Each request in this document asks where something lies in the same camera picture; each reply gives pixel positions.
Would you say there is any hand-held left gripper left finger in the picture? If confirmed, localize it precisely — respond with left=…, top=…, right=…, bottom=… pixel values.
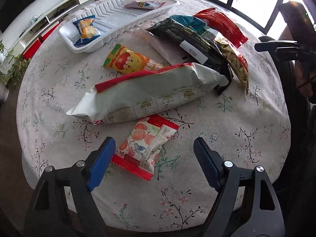
left=23, top=136, right=116, bottom=237

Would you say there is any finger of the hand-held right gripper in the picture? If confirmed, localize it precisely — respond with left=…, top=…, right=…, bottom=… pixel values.
left=273, top=50, right=307, bottom=61
left=254, top=41, right=301, bottom=53

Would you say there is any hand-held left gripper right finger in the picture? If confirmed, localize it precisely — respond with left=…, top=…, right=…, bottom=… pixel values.
left=193, top=137, right=287, bottom=237

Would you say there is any red floral snack packet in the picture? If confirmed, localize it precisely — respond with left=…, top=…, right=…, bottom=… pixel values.
left=111, top=115, right=179, bottom=181

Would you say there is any red snack bag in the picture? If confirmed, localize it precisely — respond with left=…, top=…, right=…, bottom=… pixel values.
left=193, top=8, right=248, bottom=49

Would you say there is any large white snack bag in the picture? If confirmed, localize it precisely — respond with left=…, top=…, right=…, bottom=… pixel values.
left=66, top=62, right=229, bottom=126

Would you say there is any teal snack bag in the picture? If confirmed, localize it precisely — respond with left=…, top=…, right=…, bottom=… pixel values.
left=169, top=14, right=210, bottom=34

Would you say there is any black snack bag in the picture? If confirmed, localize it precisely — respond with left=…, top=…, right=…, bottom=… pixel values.
left=146, top=17, right=234, bottom=96

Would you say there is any orange cartoon snack packet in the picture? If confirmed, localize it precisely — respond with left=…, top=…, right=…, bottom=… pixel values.
left=102, top=44, right=171, bottom=75

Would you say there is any white plastic tray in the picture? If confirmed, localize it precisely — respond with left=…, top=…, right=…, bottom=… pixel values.
left=57, top=0, right=181, bottom=54

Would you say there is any person's right hand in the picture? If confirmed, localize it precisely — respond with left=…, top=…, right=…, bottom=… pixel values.
left=295, top=62, right=316, bottom=97

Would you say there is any gold snack bag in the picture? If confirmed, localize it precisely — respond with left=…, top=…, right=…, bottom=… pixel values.
left=213, top=33, right=250, bottom=93

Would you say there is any pale paper packet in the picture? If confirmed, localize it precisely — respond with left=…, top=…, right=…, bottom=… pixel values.
left=137, top=28, right=188, bottom=66

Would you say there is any plant in white ribbed pot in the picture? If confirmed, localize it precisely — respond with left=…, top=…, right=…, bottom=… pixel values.
left=0, top=83, right=9, bottom=103

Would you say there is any trailing green plant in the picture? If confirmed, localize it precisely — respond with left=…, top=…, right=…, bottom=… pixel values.
left=0, top=39, right=31, bottom=87

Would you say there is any blue cake snack packet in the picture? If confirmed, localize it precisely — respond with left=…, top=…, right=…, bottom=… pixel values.
left=73, top=15, right=102, bottom=47

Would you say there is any pink snack packet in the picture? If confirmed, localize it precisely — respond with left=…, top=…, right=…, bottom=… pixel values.
left=123, top=0, right=166, bottom=11

